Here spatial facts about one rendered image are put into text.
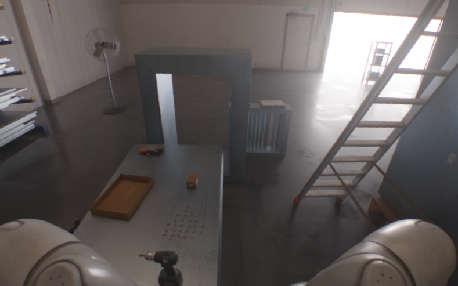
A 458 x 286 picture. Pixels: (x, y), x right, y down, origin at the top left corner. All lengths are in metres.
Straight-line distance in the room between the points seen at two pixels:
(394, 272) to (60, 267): 0.49
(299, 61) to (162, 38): 5.74
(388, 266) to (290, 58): 10.20
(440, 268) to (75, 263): 0.61
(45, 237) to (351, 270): 0.53
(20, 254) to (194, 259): 1.11
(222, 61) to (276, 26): 7.94
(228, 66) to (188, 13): 8.06
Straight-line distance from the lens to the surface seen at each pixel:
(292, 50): 10.46
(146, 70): 2.64
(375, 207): 3.09
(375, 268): 0.44
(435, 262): 0.57
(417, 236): 0.57
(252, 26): 10.21
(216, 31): 10.26
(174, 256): 1.26
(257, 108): 3.30
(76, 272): 0.43
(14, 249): 0.56
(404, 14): 11.95
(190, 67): 2.50
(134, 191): 2.04
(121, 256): 1.63
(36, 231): 0.57
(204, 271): 1.48
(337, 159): 2.21
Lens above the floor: 1.90
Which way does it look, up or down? 29 degrees down
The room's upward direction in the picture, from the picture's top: 1 degrees clockwise
